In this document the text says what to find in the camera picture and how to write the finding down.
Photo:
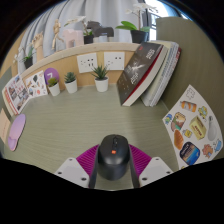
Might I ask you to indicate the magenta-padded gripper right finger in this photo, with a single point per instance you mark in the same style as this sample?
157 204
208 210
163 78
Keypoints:
155 168

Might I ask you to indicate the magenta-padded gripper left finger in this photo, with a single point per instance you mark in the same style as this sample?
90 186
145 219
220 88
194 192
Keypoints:
71 168

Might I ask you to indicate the black computer mouse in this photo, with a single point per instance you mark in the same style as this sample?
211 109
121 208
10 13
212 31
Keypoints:
113 160

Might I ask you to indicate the lilac round mouse pad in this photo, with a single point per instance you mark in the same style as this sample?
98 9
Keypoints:
16 131

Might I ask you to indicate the food sticker sheet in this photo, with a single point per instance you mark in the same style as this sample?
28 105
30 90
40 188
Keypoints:
193 133

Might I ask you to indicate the tan notebook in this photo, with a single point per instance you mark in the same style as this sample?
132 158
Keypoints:
4 126

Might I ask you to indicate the white assorted sticker sheet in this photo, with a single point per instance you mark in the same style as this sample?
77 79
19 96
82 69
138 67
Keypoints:
36 85

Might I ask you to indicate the red and white magazine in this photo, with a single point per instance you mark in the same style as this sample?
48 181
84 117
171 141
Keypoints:
16 95

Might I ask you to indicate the black cover book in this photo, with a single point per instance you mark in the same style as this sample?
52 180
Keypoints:
138 73

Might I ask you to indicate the purple round number sign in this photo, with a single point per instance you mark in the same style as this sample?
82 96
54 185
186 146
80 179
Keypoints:
50 73

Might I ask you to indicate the red-edged white book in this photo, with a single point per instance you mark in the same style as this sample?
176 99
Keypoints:
170 71

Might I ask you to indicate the light wooden desk shelf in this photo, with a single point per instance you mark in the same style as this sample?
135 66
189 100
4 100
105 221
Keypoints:
100 47

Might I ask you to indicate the wooden hand model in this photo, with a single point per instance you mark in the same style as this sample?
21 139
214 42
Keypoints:
38 45

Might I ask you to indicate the wooden artist mannequin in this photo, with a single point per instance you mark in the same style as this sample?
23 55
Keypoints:
56 31

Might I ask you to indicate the dark horse figure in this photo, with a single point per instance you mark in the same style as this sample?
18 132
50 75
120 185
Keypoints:
101 30

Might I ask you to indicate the grey curtain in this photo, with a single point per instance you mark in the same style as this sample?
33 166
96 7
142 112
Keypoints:
103 11

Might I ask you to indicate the white wall power outlet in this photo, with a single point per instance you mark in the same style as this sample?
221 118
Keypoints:
87 62
114 60

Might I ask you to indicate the glass window with dark frame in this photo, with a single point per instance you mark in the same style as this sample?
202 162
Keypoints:
156 16

